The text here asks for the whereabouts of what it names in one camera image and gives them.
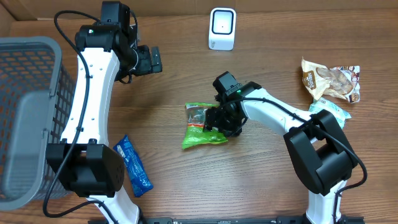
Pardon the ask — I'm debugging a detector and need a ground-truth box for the white barcode scanner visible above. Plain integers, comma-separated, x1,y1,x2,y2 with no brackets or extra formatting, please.
208,7,236,51

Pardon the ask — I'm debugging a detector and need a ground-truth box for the blue snack bar wrapper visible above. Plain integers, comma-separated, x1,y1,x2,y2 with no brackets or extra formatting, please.
113,134,154,197

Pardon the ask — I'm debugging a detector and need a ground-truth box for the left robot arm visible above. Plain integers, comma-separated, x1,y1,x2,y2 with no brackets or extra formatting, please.
46,1,162,223

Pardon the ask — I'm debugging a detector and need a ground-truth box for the green snack bag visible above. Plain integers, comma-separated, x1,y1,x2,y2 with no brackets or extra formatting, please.
182,102,228,149

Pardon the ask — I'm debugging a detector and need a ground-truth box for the mint green snack packet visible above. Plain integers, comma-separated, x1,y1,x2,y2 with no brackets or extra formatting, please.
308,97,351,129

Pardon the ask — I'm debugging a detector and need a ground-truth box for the brown cardboard back wall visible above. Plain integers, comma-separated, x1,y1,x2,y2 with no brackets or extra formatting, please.
1,0,397,21

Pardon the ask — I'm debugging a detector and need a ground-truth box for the beige cookie bag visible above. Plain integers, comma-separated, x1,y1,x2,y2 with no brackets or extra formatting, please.
301,58,360,103

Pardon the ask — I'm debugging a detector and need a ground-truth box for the black rail at table edge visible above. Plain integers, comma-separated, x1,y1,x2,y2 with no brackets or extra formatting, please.
87,215,365,224

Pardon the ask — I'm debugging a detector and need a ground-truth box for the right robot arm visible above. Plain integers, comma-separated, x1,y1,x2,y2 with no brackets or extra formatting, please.
203,72,368,223

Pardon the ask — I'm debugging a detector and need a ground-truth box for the grey plastic basket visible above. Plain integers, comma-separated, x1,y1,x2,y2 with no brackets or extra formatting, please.
1,37,76,211

